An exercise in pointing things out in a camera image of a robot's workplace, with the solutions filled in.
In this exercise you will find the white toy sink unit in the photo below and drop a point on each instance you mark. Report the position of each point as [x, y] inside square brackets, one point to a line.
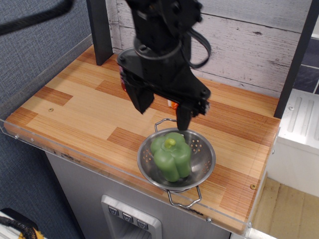
[294, 160]

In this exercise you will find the toy salmon sushi piece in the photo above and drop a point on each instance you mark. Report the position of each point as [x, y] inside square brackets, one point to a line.
[172, 104]

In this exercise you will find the green toy bell pepper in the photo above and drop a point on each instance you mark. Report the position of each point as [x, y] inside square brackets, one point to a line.
[172, 156]

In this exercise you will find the dark grey post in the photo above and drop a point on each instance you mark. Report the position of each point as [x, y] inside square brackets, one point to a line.
[298, 57]
[99, 24]

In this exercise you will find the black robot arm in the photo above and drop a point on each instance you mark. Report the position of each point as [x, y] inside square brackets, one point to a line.
[164, 28]

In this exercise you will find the dark grey left post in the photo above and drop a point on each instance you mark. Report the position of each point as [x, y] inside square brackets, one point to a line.
[99, 24]

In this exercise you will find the yellow object at corner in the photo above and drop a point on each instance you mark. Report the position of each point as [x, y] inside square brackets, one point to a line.
[36, 235]

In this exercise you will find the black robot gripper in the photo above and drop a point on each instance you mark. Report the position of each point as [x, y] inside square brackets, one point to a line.
[172, 79]

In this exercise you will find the stainless steel colander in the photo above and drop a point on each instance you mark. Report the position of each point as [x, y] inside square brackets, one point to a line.
[203, 161]

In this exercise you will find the silver dispenser button panel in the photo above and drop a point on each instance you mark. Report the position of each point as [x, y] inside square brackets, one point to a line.
[127, 222]

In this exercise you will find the purple cherries tin can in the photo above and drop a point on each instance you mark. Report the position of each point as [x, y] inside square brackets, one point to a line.
[127, 61]

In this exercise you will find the grey toy fridge cabinet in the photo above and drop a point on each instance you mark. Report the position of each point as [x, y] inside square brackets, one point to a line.
[84, 189]

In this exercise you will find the dark grey right post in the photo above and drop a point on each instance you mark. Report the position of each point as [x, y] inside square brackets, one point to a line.
[298, 57]

